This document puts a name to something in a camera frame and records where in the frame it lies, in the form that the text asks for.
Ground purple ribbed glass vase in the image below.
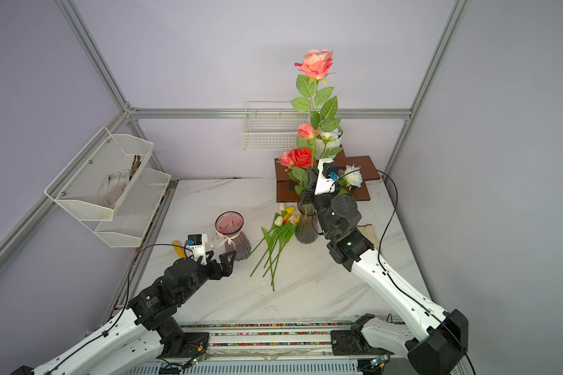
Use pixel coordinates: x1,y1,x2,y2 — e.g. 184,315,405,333
295,204,318,245

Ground white tulip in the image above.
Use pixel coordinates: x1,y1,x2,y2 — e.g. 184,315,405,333
251,210,296,287
250,202,287,256

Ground pink glass vase with ribbon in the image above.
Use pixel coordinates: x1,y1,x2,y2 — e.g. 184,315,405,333
214,211,252,261

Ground large pink rose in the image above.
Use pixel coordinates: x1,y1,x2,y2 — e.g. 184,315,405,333
290,50,343,166

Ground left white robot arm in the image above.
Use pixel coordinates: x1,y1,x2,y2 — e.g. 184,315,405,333
13,250,236,374

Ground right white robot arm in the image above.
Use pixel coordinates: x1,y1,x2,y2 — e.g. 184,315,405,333
303,160,469,374

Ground yellow tulip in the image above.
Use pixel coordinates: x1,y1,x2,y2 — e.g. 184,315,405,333
262,206,300,272

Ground orange tulip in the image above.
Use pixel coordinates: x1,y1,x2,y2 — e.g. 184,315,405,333
269,213,297,292

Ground yellow object on table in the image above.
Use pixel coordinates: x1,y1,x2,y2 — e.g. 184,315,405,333
171,241,187,259

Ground beige cloth with grey patches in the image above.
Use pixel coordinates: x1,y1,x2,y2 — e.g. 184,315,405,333
358,224,379,251

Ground brown wooden tiered stand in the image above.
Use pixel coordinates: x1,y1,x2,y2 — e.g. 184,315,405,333
275,151,381,203

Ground glass item in shelf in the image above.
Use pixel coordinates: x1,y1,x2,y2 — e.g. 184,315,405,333
99,170,131,209

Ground white two-tier mesh shelf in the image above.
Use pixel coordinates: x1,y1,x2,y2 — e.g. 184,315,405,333
45,127,170,248

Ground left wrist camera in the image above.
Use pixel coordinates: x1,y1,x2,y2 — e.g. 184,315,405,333
185,234,208,265

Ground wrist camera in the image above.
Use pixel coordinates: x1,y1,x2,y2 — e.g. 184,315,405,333
314,158,341,195
185,234,208,265

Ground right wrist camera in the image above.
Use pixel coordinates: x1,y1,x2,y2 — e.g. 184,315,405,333
314,158,341,195

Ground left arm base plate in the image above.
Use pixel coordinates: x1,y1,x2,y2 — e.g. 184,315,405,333
160,332,210,359

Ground white wire wall basket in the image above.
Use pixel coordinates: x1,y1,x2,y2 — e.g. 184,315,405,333
242,101,310,151

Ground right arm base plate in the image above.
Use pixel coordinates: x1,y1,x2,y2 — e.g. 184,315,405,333
330,330,388,356

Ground aluminium frame rails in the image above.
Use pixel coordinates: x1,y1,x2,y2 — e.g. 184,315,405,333
0,0,472,292

